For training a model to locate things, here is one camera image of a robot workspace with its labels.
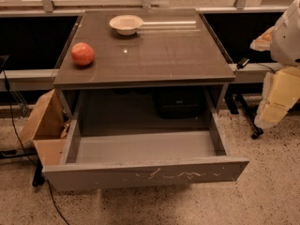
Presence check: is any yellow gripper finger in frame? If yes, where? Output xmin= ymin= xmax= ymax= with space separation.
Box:
xmin=250 ymin=27 xmax=274 ymax=52
xmin=254 ymin=67 xmax=300 ymax=128

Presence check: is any red apple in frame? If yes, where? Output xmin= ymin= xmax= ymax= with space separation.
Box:
xmin=71 ymin=42 xmax=95 ymax=66

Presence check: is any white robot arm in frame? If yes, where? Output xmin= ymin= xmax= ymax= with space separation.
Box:
xmin=250 ymin=0 xmax=300 ymax=128

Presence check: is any grey cabinet with glass top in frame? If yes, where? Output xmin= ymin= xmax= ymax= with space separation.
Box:
xmin=54 ymin=9 xmax=234 ymax=120

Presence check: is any open grey top drawer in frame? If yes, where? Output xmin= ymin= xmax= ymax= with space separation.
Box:
xmin=42 ymin=89 xmax=250 ymax=192

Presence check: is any black plug on ledge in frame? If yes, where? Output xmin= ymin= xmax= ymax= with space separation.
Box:
xmin=236 ymin=57 xmax=249 ymax=69

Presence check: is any black stand with caster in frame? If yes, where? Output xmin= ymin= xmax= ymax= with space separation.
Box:
xmin=225 ymin=84 xmax=263 ymax=140

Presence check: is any black device under cabinet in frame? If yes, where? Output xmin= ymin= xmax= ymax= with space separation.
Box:
xmin=153 ymin=86 xmax=206 ymax=119

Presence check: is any white bowl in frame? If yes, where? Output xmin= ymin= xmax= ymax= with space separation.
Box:
xmin=109 ymin=15 xmax=143 ymax=36

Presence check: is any brown cardboard box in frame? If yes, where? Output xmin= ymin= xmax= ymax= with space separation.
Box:
xmin=20 ymin=89 xmax=67 ymax=166

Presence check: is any black floor cable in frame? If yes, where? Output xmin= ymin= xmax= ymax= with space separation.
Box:
xmin=2 ymin=70 xmax=71 ymax=225

